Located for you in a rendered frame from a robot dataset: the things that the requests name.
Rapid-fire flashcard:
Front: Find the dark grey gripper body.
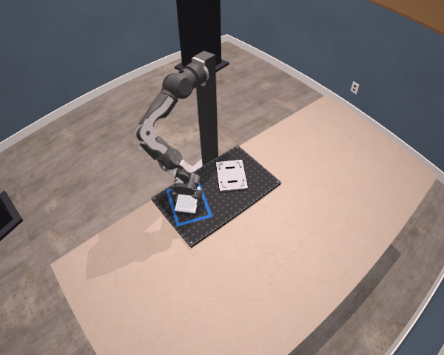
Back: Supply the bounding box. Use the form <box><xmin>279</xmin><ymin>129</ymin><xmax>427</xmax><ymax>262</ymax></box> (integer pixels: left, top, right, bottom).
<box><xmin>173</xmin><ymin>173</ymin><xmax>201</xmax><ymax>195</ymax></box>

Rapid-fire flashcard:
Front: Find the blue rectangular tape outline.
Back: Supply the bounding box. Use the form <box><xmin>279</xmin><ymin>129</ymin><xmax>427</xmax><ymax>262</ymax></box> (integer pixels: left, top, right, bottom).
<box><xmin>166</xmin><ymin>182</ymin><xmax>212</xmax><ymax>226</ymax></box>

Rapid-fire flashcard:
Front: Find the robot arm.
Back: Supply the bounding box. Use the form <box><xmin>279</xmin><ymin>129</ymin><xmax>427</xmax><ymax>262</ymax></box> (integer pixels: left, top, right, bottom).
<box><xmin>135</xmin><ymin>57</ymin><xmax>209</xmax><ymax>184</ymax></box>

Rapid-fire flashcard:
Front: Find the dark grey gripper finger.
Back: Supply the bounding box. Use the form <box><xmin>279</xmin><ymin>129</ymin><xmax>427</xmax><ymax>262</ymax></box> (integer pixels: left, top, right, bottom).
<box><xmin>172</xmin><ymin>189</ymin><xmax>178</xmax><ymax>203</ymax></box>
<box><xmin>191</xmin><ymin>189</ymin><xmax>203</xmax><ymax>206</ymax></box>

